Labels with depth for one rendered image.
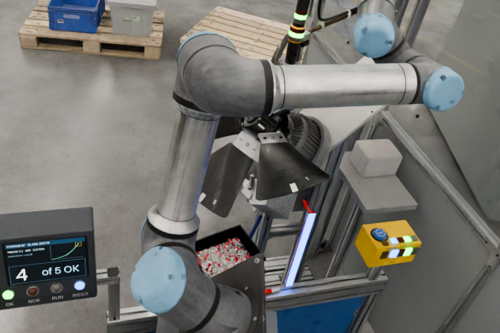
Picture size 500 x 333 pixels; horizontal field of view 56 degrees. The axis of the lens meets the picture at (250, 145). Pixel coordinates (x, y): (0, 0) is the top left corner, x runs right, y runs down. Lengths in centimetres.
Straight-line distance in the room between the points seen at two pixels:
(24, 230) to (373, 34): 84
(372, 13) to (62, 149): 271
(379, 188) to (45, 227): 134
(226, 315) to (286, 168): 58
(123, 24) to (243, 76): 376
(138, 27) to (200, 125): 360
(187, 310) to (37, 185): 227
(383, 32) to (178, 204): 52
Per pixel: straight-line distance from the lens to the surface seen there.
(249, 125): 157
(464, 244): 193
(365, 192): 199
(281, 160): 147
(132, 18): 444
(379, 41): 95
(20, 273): 119
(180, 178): 96
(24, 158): 335
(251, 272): 112
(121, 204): 297
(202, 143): 93
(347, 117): 174
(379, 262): 154
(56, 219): 118
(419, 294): 221
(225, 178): 164
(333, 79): 81
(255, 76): 76
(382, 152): 205
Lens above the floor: 209
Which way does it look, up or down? 37 degrees down
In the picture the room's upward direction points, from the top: 11 degrees clockwise
